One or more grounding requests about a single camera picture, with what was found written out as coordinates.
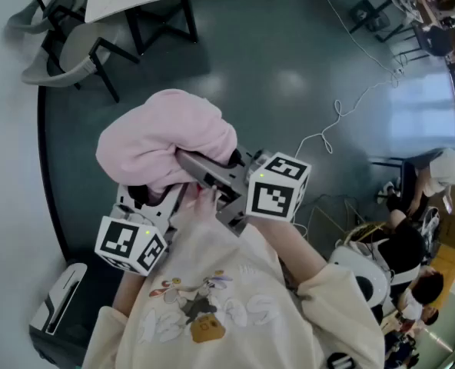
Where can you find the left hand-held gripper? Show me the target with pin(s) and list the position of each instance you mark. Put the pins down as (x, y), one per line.
(129, 244)

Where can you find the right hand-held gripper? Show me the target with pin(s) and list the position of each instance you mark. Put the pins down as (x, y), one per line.
(277, 190)

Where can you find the pink clothes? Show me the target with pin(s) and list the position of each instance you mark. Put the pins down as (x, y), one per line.
(162, 137)

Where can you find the person's left forearm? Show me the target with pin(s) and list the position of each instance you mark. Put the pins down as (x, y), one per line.
(127, 290)

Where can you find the person's right forearm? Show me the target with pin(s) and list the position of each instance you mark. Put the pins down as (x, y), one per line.
(285, 248)

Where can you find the person's right hand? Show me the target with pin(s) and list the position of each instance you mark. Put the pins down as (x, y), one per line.
(204, 204)

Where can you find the white grey device stand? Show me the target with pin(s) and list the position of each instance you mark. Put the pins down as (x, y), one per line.
(58, 302)

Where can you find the person's cream printed shirt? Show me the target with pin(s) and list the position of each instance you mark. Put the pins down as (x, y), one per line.
(231, 313)

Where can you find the large white curved table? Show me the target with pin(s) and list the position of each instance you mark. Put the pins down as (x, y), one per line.
(8, 187)

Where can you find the grey chair black legs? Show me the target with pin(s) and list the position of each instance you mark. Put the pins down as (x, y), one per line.
(77, 52)
(43, 10)

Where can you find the white round robot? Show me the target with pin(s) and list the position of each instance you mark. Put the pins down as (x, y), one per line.
(362, 275)

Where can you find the dark chair black legs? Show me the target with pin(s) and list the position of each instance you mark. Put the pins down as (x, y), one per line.
(369, 15)

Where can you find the black striped round badge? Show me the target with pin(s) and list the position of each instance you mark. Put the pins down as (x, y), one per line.
(339, 361)

